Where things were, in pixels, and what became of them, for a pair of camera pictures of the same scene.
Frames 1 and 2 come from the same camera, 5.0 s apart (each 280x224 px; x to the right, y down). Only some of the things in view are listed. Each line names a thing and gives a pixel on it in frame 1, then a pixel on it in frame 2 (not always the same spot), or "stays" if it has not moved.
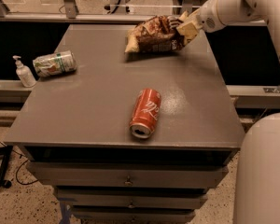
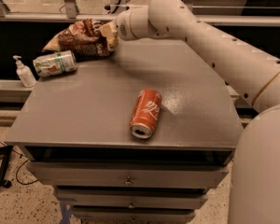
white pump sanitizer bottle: x=24 y=74 stays
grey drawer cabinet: x=126 y=137 stays
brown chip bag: x=158 y=34 -> x=82 y=37
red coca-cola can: x=145 y=113 stays
